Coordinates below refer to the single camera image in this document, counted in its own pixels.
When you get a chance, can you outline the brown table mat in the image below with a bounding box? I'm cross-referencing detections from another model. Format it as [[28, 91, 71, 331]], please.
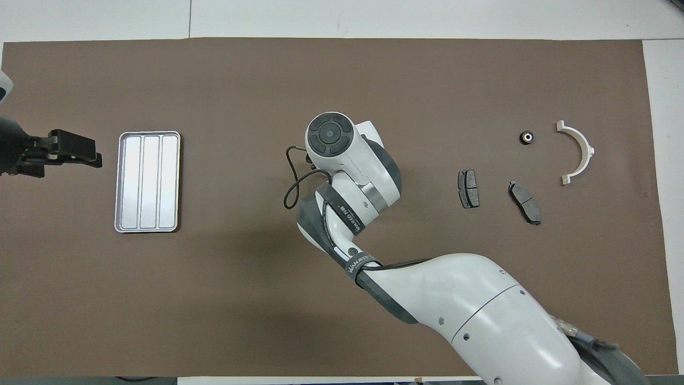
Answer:
[[0, 37, 679, 378]]

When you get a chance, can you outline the silver metal tray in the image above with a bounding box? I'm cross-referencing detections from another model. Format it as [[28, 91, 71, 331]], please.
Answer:
[[114, 131, 181, 233]]

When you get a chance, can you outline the dark grey rectangular brake pad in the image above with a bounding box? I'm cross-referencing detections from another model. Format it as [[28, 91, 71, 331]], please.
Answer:
[[458, 170, 480, 209]]

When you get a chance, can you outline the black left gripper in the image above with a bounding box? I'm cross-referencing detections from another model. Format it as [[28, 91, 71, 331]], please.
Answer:
[[0, 115, 104, 179]]

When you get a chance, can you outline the dark grey angled brake pad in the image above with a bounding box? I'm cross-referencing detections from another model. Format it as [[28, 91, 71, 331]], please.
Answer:
[[508, 180, 542, 226]]

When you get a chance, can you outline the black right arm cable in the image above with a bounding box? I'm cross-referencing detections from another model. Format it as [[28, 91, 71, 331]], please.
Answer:
[[283, 145, 431, 274]]

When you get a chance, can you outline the white curved plastic bracket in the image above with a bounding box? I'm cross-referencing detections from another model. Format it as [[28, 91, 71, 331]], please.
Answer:
[[556, 120, 595, 186]]

